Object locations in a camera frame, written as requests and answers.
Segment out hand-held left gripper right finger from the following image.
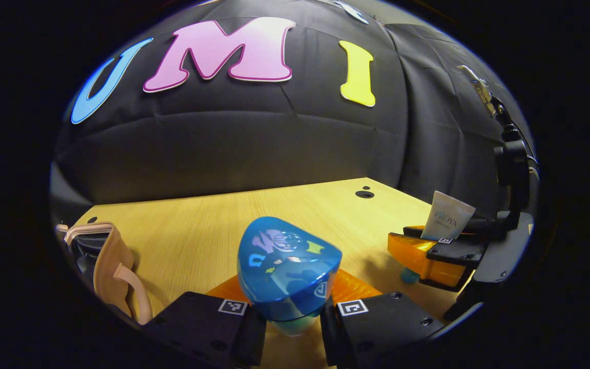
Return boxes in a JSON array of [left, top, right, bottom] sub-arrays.
[[320, 269, 448, 369]]

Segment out black backdrop cloth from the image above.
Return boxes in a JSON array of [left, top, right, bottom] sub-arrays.
[[51, 0, 536, 226]]

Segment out beige plastic clip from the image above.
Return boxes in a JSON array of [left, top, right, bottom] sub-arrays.
[[457, 65, 496, 116]]

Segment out pink quilted suitcase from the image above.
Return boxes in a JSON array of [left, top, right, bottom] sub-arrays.
[[55, 221, 153, 325]]

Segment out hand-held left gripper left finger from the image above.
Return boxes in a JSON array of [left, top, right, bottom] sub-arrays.
[[144, 275, 268, 367]]

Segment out teal bottle blue cap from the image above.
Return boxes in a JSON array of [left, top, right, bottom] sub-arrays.
[[237, 216, 343, 337]]

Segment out white squeeze tube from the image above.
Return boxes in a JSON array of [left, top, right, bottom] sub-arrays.
[[422, 191, 476, 241]]

